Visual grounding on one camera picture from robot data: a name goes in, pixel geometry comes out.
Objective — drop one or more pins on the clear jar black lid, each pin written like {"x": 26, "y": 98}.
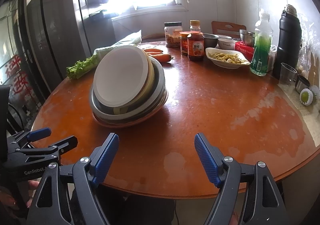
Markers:
{"x": 172, "y": 34}

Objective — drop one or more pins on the small steel bowl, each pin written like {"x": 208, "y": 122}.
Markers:
{"x": 210, "y": 40}

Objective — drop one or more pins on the green drink bottle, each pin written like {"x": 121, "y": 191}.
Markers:
{"x": 262, "y": 44}

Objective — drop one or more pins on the right hand thumb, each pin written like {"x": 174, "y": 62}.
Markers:
{"x": 234, "y": 219}

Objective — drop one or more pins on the white ceramic bowl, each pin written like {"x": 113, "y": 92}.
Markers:
{"x": 226, "y": 44}

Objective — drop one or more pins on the clear plastic cup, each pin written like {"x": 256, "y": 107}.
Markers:
{"x": 287, "y": 74}

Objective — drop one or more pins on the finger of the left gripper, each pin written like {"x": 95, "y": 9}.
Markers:
{"x": 54, "y": 150}
{"x": 23, "y": 139}

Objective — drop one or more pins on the celery in plastic bag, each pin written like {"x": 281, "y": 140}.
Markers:
{"x": 82, "y": 67}

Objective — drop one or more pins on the green fruit in foam net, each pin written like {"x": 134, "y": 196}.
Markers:
{"x": 309, "y": 95}

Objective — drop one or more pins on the dark refrigerator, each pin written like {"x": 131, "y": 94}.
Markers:
{"x": 62, "y": 32}

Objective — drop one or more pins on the white dish with food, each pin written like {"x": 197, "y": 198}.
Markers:
{"x": 227, "y": 59}

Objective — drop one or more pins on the yellow enamel bowl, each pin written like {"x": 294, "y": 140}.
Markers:
{"x": 150, "y": 74}

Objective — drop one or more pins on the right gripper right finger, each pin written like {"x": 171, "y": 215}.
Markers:
{"x": 263, "y": 203}

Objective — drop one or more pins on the front carrot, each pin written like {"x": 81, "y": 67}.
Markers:
{"x": 162, "y": 58}

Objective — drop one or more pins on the small steel tin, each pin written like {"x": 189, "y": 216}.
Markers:
{"x": 301, "y": 83}

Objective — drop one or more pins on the left hand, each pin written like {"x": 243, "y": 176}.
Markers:
{"x": 32, "y": 186}

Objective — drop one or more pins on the large steel bowl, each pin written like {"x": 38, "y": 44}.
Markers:
{"x": 157, "y": 90}

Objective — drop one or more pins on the black thermos flask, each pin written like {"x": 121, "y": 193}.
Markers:
{"x": 290, "y": 34}

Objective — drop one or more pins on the brown sauce bottle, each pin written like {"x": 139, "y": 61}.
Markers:
{"x": 195, "y": 41}

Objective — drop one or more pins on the back carrot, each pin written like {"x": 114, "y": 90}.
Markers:
{"x": 153, "y": 50}

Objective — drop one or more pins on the wooden chair back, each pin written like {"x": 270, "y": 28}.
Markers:
{"x": 227, "y": 28}

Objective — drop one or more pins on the orange plastic plate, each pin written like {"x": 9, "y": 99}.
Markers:
{"x": 136, "y": 120}

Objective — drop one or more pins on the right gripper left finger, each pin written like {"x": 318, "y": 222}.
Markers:
{"x": 68, "y": 187}

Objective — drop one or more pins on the red tissue box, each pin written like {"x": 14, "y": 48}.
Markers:
{"x": 247, "y": 51}

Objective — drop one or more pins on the steel cup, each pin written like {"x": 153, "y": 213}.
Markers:
{"x": 247, "y": 37}

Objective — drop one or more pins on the red sauce jar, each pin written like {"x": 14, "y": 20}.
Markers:
{"x": 184, "y": 42}

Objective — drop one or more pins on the instant noodle paper bowl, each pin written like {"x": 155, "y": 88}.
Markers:
{"x": 105, "y": 78}

